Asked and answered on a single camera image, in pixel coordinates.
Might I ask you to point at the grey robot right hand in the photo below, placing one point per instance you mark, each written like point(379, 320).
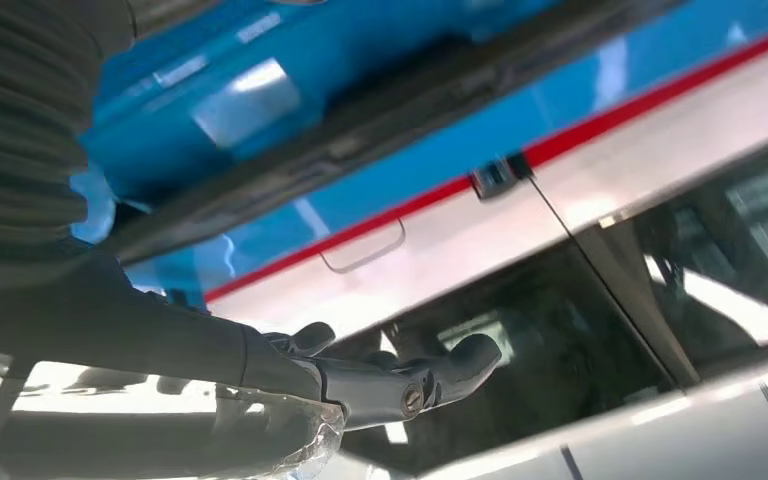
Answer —
point(126, 344)

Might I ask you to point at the blue metal shelf rack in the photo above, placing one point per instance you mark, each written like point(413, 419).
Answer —
point(490, 146)

